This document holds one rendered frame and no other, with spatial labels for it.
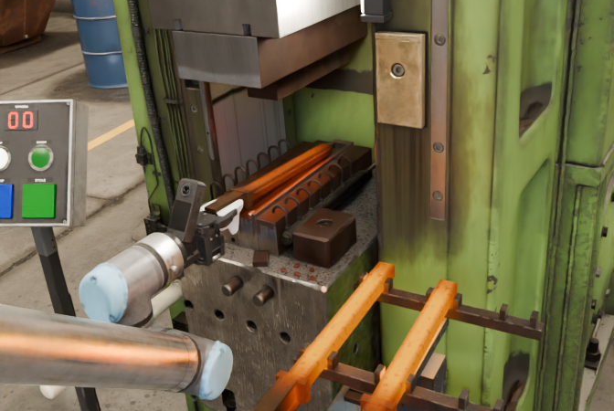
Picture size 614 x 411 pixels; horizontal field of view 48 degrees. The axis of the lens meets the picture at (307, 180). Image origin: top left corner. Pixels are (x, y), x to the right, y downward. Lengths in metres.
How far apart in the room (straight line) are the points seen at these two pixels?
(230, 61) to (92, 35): 4.77
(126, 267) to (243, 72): 0.41
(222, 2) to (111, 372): 0.66
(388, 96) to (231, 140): 0.50
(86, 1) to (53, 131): 4.40
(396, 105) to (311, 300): 0.40
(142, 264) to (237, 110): 0.60
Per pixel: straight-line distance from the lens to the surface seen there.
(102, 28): 5.98
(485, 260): 1.37
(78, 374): 0.91
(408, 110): 1.27
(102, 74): 6.10
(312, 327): 1.38
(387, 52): 1.25
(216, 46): 1.31
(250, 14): 1.24
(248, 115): 1.69
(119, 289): 1.14
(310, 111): 1.83
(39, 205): 1.61
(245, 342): 1.53
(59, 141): 1.61
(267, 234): 1.40
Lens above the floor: 1.64
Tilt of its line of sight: 25 degrees down
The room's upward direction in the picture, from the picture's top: 4 degrees counter-clockwise
